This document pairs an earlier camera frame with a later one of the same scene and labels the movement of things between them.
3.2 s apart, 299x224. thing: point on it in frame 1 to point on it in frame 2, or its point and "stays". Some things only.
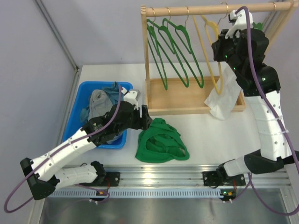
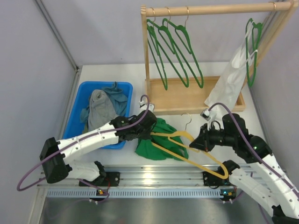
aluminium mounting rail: (158, 181) stays
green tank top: (160, 143) stays
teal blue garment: (113, 92) stays
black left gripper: (144, 117) to (145, 130)
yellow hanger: (207, 20) to (184, 145)
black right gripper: (221, 41) to (201, 142)
